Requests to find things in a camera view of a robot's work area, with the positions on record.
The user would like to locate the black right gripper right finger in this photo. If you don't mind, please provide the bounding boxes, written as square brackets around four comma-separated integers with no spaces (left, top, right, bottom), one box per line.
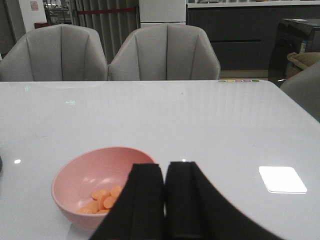
[165,161,279,240]

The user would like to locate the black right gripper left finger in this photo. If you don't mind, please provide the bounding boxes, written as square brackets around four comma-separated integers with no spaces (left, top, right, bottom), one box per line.
[90,163,164,240]

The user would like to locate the orange ham slices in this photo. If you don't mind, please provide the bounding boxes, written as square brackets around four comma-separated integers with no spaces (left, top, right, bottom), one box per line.
[77,185,123,215]

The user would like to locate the pink bowl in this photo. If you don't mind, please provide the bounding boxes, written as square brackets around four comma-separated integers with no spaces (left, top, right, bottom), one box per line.
[51,146,155,231]

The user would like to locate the colour dot sticker strip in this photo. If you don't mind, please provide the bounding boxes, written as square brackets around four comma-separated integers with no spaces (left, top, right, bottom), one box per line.
[218,79,260,83]

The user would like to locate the right grey chair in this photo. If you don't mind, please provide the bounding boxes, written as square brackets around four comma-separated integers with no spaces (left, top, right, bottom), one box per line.
[109,23,221,81]

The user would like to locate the grey side chair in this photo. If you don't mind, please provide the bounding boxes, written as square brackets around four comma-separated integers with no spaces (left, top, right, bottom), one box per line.
[280,61,320,122]

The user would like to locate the left grey chair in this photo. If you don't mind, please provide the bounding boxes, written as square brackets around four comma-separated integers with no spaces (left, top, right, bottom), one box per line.
[0,24,108,82]

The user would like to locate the dark grey counter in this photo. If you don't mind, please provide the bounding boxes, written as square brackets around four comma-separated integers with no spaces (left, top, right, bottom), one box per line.
[186,0,320,71]

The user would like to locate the black appliance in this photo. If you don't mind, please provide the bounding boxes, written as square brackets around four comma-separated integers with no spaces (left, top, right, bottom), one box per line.
[268,18,320,87]

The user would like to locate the white cabinet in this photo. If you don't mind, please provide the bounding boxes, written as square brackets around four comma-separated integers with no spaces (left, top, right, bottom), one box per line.
[139,0,187,28]

